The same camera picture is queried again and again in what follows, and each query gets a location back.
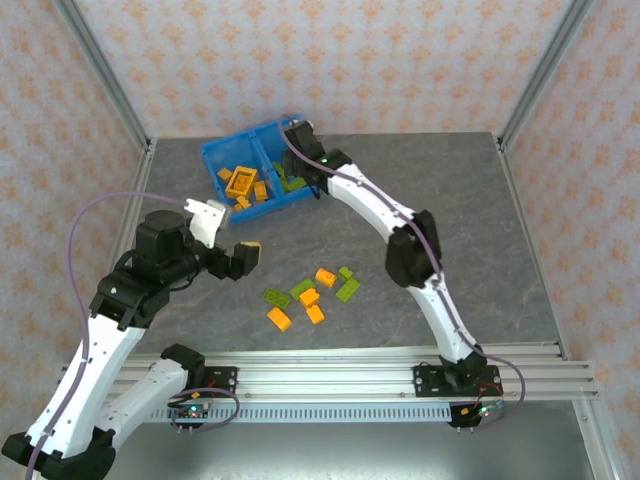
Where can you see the orange lego window frame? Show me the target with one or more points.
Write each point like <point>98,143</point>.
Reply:
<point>231,189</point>

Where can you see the aluminium frame leg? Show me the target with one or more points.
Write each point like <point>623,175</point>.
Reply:
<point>600,445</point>

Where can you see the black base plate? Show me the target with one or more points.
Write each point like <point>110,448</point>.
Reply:
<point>225,380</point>
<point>425,380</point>

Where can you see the aluminium frame post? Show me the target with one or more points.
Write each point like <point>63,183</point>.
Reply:
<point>544,70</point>
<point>102,70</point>

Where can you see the orange curved lego brick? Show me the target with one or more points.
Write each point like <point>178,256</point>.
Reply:
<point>279,319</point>

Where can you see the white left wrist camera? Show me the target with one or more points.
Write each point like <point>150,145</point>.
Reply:
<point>207,217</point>

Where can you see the small orange lego brick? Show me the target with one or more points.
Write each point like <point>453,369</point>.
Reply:
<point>244,202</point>
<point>225,174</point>

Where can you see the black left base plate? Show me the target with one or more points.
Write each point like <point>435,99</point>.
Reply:
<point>225,380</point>

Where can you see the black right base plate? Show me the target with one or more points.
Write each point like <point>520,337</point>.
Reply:
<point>425,380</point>

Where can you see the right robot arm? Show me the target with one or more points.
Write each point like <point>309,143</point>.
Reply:
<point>415,250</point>

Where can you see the small green lego brick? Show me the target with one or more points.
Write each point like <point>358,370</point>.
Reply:
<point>345,272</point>

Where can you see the blue divided plastic bin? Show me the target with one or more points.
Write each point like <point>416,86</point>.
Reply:
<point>215,155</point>

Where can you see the aluminium table side rail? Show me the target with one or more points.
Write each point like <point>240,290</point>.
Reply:
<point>517,200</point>
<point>142,175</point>

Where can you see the small circuit board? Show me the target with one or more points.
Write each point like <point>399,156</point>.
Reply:
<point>192,412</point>
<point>482,411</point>

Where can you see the aluminium mounting rail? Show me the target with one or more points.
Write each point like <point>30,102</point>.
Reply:
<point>325,375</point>

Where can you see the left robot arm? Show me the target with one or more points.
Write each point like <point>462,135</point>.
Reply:
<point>100,380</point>

